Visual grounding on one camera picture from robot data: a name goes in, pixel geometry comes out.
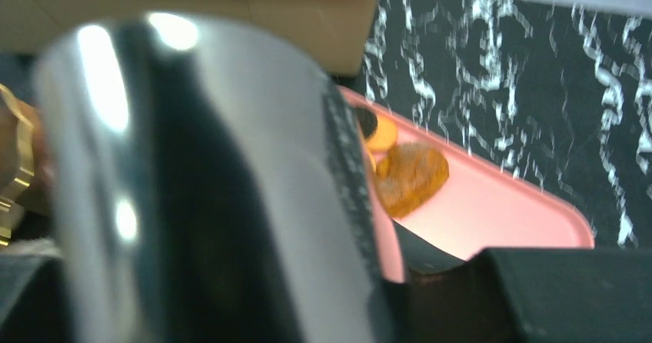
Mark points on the pink serving tray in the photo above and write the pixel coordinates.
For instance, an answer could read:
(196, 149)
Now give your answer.
(479, 206)

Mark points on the metal tongs black handle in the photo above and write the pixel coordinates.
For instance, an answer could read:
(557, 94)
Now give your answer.
(210, 186)

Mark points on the tan plastic toolbox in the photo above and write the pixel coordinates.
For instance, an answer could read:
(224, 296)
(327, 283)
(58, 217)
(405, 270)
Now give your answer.
(333, 32)

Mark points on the plain orange biscuit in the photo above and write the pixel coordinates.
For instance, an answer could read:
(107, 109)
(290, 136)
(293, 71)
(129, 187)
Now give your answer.
(384, 137)

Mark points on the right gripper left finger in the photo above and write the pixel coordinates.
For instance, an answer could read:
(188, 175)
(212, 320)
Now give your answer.
(34, 306)

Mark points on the black sandwich cookie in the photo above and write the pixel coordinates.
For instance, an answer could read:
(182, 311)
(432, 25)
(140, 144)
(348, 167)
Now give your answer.
(367, 121)

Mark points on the brown bread bun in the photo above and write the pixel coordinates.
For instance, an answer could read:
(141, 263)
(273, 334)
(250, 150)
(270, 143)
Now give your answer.
(409, 175)

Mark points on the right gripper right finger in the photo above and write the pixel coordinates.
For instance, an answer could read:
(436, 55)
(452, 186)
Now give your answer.
(528, 294)

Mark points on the black three tier cake stand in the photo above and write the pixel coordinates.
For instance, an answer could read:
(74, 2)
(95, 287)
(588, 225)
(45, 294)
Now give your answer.
(24, 184)

